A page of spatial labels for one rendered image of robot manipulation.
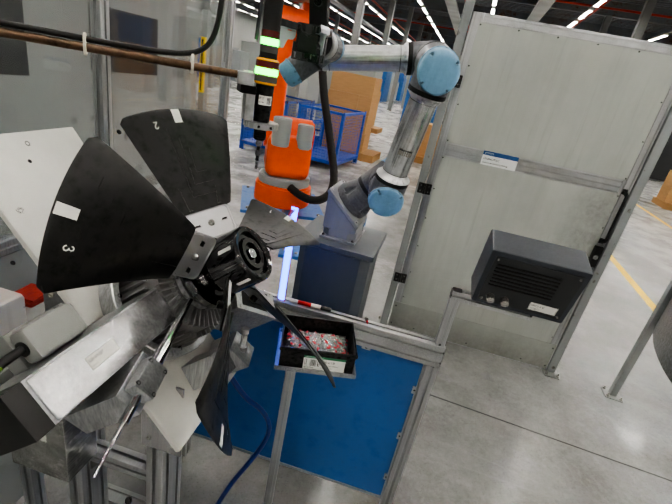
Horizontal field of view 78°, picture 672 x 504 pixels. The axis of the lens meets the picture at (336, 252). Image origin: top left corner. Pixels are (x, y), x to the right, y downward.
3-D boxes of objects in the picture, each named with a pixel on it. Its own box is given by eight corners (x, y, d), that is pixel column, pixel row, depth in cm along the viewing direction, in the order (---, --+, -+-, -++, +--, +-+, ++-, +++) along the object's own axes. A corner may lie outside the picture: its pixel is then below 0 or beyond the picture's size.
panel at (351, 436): (187, 433, 172) (195, 295, 147) (189, 431, 174) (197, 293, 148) (381, 499, 161) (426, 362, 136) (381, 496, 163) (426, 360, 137)
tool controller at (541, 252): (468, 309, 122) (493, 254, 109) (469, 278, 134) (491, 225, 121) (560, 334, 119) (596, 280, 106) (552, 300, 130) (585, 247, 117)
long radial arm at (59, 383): (117, 306, 85) (157, 285, 81) (139, 336, 86) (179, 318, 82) (-28, 404, 58) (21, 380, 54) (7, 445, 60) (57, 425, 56)
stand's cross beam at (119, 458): (88, 460, 110) (87, 449, 108) (99, 448, 114) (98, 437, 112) (152, 483, 107) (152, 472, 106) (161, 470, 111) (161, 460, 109)
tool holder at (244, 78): (235, 127, 79) (240, 71, 75) (229, 120, 85) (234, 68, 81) (281, 133, 83) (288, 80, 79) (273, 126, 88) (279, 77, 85)
